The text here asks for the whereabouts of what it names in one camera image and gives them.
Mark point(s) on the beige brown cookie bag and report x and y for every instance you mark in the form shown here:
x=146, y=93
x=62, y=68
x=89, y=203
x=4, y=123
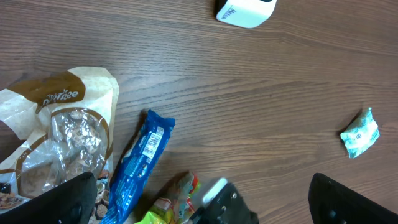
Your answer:
x=65, y=124

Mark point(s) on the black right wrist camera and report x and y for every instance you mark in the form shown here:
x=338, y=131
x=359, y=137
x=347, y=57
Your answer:
x=207, y=192

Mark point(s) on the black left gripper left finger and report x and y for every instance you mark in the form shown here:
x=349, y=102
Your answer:
x=70, y=202

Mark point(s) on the blue cookie pack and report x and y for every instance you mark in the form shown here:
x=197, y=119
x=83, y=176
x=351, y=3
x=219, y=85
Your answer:
x=136, y=166

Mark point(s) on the green yellow candy bag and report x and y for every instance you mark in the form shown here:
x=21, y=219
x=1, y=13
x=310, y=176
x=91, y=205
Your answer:
x=175, y=204

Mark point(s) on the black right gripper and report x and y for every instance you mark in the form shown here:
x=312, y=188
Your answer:
x=228, y=207

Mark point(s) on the white barcode scanner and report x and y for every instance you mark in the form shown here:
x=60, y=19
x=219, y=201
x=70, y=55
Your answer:
x=245, y=13

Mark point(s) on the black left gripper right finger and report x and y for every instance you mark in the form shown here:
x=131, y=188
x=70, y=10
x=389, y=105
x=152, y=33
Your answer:
x=332, y=202

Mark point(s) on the pale green wipes packet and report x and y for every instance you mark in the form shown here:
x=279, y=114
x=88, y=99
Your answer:
x=361, y=134

